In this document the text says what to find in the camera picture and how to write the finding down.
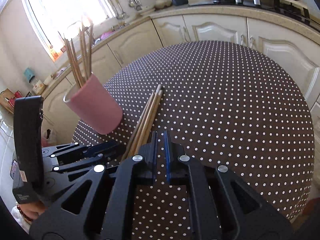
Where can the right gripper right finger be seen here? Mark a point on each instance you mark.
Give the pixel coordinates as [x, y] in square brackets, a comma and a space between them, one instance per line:
[221, 204]

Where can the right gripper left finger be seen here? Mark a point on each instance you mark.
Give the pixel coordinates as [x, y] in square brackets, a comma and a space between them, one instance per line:
[101, 206]

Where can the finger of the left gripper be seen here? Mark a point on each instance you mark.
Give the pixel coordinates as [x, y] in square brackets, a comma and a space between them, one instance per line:
[106, 147]
[76, 161]

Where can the pink cup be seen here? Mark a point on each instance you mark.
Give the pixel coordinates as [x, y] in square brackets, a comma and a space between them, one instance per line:
[94, 105]

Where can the kitchen window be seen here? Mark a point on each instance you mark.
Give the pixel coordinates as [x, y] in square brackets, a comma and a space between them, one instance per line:
[54, 20]

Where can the person left hand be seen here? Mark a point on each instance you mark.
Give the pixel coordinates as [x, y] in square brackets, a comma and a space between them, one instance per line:
[31, 211]

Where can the wooden cutting board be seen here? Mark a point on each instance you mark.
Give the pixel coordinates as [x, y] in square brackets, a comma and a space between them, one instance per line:
[8, 99]

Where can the brown polka dot tablecloth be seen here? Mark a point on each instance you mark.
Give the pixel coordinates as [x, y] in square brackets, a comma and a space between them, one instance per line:
[225, 104]

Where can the seasoning bottle teal cap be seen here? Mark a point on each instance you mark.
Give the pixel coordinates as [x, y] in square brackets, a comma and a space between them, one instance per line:
[37, 85]

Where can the cream lower cabinets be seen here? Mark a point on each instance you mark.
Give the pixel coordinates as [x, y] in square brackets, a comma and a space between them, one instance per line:
[288, 44]

